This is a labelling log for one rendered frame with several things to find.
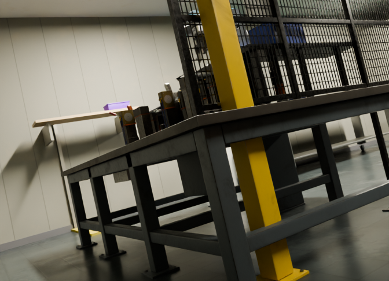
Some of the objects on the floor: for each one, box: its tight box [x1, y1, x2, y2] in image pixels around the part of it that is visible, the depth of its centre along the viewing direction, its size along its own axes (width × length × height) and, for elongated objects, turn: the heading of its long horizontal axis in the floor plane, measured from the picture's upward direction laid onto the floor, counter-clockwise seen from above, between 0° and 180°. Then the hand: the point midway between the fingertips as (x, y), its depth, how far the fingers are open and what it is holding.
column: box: [262, 134, 306, 213], centre depth 315 cm, size 31×31×66 cm
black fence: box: [164, 0, 389, 211], centre depth 212 cm, size 14×197×155 cm, turn 49°
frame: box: [67, 93, 389, 281], centre depth 283 cm, size 256×161×66 cm, turn 134°
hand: (210, 61), depth 240 cm, fingers open, 14 cm apart
